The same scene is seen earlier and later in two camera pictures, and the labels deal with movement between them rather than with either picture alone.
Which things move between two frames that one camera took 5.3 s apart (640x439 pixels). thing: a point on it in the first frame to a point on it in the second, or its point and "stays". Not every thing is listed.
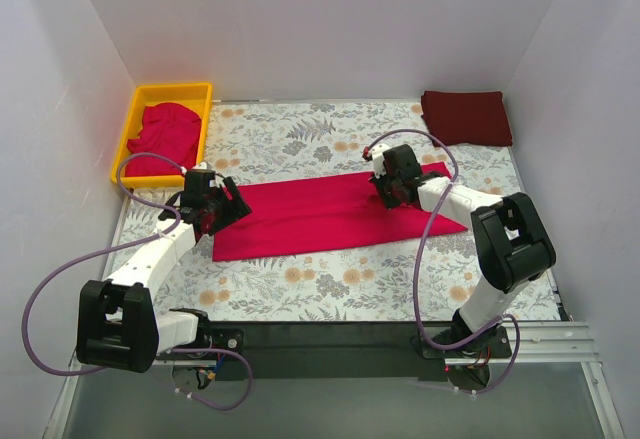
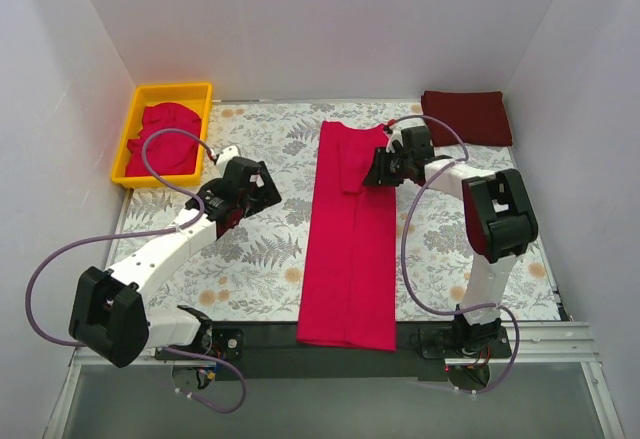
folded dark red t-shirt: (466, 118) stays
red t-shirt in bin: (168, 129) stays
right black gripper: (388, 193) to (388, 166)
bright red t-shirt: (298, 214) to (348, 284)
